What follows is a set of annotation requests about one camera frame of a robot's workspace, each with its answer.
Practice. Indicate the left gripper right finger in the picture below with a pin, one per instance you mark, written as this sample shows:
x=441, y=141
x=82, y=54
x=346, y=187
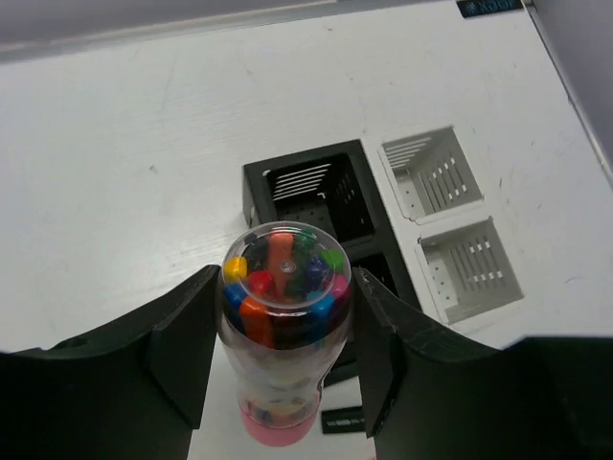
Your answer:
x=429, y=392

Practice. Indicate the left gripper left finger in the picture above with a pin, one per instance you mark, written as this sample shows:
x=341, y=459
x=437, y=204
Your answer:
x=133, y=388

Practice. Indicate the orange cap black highlighter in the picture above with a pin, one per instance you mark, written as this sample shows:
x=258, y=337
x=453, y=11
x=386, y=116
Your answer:
x=343, y=420

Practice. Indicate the clear tube of crayons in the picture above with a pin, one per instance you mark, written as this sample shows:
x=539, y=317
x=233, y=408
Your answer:
x=283, y=315

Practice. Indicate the white slotted pen holder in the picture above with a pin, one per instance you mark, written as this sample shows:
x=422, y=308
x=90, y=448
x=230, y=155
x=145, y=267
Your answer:
x=459, y=246

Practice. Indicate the black slotted pen holder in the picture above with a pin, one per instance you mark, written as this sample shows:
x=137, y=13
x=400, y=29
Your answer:
x=333, y=188

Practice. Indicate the right blue corner label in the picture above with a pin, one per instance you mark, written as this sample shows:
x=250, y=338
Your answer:
x=474, y=8

